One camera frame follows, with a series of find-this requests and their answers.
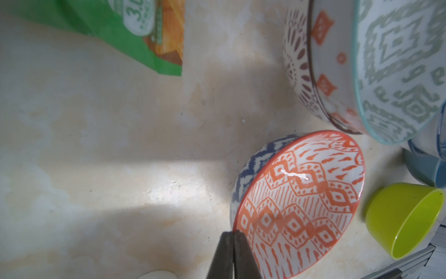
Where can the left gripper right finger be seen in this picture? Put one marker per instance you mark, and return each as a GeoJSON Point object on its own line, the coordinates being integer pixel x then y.
{"type": "Point", "coordinates": [245, 266]}

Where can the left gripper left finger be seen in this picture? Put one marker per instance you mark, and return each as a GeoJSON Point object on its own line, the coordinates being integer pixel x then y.
{"type": "Point", "coordinates": [222, 263]}

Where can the red diamond pattern bowl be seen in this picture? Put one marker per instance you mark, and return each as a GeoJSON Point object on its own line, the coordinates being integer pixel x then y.
{"type": "Point", "coordinates": [295, 198]}

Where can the plain blue shallow bowl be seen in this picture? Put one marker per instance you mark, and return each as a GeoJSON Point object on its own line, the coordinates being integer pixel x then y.
{"type": "Point", "coordinates": [426, 168]}

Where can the blue floral bowl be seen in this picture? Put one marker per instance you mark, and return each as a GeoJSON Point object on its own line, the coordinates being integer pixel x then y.
{"type": "Point", "coordinates": [432, 138]}

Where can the brown lattice pattern bowl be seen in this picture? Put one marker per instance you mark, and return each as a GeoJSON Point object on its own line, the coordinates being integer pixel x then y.
{"type": "Point", "coordinates": [298, 61]}

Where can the green geometric pattern bowl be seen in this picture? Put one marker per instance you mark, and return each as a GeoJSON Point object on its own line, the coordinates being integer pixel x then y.
{"type": "Point", "coordinates": [399, 66]}

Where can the orange floral bowl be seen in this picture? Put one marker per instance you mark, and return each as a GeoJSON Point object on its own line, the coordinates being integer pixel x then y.
{"type": "Point", "coordinates": [159, 274]}

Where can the lime green bowl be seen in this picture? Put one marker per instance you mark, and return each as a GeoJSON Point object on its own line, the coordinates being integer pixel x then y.
{"type": "Point", "coordinates": [400, 216]}

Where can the green snack chip bag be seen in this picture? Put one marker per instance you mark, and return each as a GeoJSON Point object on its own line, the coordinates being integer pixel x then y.
{"type": "Point", "coordinates": [149, 31]}

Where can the aluminium front rail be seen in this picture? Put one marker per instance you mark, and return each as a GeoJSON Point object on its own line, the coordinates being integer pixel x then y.
{"type": "Point", "coordinates": [407, 268]}

